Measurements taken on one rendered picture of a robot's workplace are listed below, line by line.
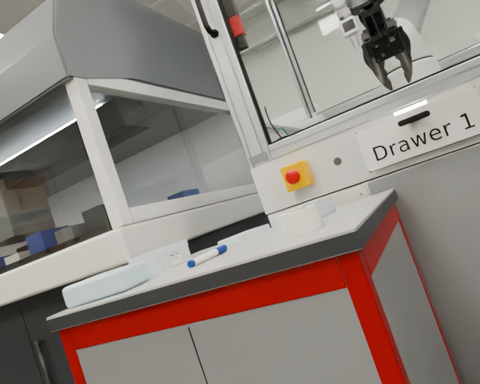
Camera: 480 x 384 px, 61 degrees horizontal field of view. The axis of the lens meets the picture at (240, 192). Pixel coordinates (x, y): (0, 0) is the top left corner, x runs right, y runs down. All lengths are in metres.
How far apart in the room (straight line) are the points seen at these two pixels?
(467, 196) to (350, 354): 0.63
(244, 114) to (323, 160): 0.27
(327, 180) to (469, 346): 0.55
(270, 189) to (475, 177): 0.53
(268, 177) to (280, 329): 0.66
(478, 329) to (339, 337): 0.66
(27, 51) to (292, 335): 1.15
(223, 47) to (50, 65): 0.51
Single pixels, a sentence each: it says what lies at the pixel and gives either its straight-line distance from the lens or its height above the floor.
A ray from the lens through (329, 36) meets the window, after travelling 1.21.
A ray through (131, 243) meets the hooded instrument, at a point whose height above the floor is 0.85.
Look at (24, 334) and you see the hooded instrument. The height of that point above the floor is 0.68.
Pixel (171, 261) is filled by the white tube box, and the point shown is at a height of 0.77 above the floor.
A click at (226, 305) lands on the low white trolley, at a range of 0.65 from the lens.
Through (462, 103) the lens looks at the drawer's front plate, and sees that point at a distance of 1.11.
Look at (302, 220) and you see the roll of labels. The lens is 0.66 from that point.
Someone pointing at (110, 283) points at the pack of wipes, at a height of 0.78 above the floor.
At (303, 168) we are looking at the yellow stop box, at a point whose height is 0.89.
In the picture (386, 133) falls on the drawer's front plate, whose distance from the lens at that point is 1.11.
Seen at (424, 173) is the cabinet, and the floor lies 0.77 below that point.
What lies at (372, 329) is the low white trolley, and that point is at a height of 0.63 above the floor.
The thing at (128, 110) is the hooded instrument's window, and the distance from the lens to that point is 1.47.
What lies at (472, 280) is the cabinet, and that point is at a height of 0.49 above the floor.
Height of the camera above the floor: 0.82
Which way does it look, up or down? 3 degrees up
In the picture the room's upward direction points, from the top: 19 degrees counter-clockwise
